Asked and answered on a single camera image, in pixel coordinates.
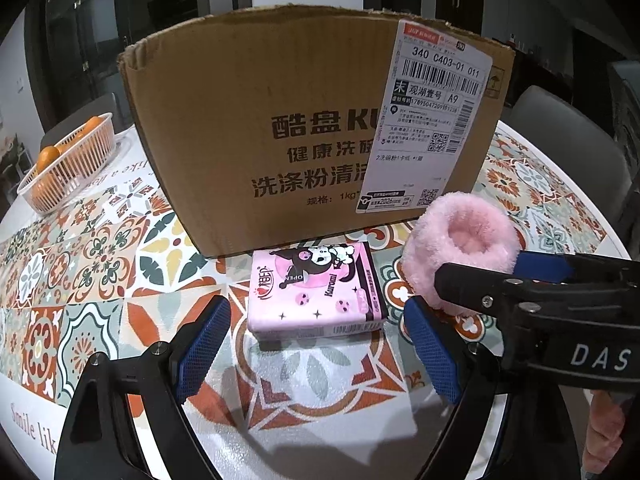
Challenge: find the pink fluffy headband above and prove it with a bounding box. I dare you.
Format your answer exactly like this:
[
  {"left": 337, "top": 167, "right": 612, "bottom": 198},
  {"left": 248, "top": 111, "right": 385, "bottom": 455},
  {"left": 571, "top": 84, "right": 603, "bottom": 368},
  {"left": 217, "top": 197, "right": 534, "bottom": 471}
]
[{"left": 400, "top": 192, "right": 521, "bottom": 316}]

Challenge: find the patterned tile tablecloth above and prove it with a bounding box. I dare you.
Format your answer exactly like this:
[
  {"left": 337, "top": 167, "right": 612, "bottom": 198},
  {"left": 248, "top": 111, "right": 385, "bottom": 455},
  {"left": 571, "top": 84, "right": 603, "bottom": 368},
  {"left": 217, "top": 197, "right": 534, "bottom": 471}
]
[{"left": 0, "top": 123, "right": 609, "bottom": 434}]

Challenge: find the grey chair far left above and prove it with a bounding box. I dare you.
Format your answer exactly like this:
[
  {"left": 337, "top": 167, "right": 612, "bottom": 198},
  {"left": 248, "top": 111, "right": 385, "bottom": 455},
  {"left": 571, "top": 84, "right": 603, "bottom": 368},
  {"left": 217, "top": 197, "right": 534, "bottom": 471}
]
[{"left": 40, "top": 92, "right": 124, "bottom": 148}]

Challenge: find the black glass sliding door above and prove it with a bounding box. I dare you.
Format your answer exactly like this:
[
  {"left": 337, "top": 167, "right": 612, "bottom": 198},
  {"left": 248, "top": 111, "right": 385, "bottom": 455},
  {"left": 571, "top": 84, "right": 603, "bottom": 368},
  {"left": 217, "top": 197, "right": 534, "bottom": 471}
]
[{"left": 24, "top": 0, "right": 253, "bottom": 131}]

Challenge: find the white basket of oranges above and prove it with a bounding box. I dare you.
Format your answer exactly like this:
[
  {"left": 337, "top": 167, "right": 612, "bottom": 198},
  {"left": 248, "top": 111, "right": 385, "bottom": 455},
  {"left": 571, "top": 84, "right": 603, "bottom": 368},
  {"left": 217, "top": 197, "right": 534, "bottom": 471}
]
[{"left": 17, "top": 112, "right": 117, "bottom": 216}]

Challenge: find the grey chair right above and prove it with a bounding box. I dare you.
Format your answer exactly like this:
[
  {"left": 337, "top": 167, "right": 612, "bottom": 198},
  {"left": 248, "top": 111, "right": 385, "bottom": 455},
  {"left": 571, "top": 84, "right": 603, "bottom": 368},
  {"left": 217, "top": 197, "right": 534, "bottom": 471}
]
[{"left": 506, "top": 86, "right": 631, "bottom": 223}]

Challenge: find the grey chair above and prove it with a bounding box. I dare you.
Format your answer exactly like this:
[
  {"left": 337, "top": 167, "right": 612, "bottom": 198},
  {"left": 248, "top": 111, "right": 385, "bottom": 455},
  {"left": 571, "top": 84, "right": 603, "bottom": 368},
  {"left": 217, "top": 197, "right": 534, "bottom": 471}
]
[
  {"left": 40, "top": 92, "right": 124, "bottom": 148},
  {"left": 506, "top": 86, "right": 631, "bottom": 223}
]

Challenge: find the brown cardboard box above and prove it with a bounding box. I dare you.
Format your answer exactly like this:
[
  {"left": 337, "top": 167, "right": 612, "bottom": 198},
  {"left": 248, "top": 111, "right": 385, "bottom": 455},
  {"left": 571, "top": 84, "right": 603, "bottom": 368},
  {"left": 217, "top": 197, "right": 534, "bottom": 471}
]
[{"left": 117, "top": 4, "right": 514, "bottom": 257}]

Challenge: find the right hand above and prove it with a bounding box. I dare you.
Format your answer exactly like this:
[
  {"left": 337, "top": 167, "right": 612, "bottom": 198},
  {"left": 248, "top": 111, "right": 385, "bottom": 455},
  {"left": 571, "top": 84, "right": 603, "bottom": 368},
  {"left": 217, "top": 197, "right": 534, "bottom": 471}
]
[{"left": 582, "top": 390, "right": 625, "bottom": 474}]

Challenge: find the pink cartoon tissue pack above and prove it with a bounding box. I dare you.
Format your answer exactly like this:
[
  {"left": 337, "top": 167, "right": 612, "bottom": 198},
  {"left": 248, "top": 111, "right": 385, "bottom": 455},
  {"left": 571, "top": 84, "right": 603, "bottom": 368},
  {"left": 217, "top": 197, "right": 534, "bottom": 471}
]
[{"left": 247, "top": 242, "right": 387, "bottom": 340}]

